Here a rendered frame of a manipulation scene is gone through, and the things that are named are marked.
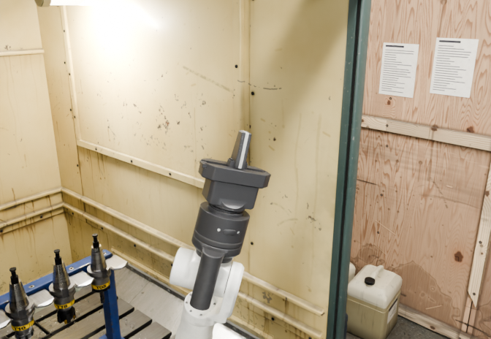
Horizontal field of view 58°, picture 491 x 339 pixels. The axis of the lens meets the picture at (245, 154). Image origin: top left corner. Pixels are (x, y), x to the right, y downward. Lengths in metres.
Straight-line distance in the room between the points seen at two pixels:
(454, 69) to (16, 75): 2.13
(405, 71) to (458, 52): 0.30
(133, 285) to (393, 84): 1.80
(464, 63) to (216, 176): 2.05
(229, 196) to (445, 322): 2.54
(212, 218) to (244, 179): 0.08
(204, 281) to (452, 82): 2.12
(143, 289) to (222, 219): 1.23
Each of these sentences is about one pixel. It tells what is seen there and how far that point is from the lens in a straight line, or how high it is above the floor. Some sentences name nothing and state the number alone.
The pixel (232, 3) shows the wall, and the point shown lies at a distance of 1.28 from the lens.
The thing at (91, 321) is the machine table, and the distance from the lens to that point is 1.71.
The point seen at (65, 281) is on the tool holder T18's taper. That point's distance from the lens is 1.29.
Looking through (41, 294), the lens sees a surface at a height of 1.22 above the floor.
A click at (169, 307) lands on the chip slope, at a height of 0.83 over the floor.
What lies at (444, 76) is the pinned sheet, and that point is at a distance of 2.66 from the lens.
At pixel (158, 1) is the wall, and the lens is 1.51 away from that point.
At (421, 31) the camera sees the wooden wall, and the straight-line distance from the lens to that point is 2.70.
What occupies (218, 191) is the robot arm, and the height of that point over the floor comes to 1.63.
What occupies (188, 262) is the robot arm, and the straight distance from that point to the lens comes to 0.79.
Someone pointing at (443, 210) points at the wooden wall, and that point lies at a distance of 2.83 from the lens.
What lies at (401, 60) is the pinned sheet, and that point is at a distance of 2.74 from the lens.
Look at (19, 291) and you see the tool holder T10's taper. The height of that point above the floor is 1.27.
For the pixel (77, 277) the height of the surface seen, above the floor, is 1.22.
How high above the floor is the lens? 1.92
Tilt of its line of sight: 18 degrees down
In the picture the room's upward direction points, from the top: straight up
